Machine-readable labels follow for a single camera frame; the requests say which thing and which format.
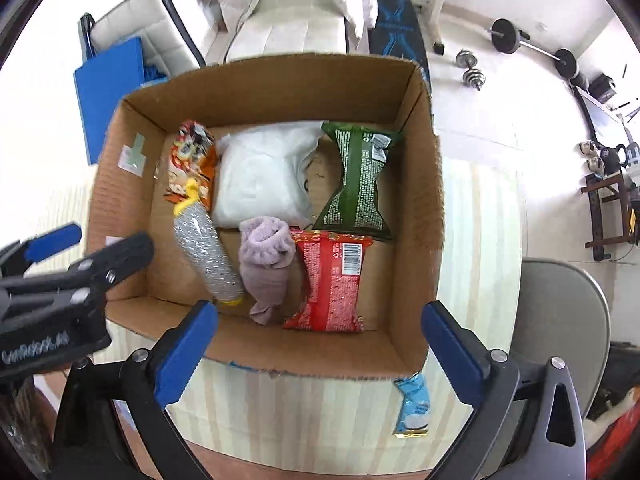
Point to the silver scrubber yellow trim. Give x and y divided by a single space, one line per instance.
199 240

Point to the black barbell on floor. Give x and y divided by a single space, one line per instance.
507 38

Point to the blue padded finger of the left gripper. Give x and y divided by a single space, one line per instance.
18 257

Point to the open cardboard box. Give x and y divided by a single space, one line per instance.
399 277

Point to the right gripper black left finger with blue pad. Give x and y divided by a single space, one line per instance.
89 442

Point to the white cushioned chair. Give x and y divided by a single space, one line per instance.
165 42

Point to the grey round chair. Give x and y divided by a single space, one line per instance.
562 311

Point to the orange snack bag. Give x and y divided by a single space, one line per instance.
192 155

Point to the black blue weight bench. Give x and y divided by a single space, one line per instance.
397 33

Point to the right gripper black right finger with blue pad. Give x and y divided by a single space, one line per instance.
533 407

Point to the striped cream table mat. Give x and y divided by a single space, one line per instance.
247 425

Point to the red snack bag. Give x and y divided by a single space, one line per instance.
333 264

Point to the dark wooden side table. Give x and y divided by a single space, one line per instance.
612 218

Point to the green snack bag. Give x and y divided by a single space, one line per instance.
353 207

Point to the purple fuzzy cloth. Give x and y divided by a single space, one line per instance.
266 251

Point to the blue folder board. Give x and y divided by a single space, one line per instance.
101 82

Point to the white soft package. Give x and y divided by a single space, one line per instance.
262 173

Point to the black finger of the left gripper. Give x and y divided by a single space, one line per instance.
100 271

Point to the chrome dumbbell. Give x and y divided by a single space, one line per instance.
473 77

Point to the light blue Nestle sachet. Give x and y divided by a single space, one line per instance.
415 410

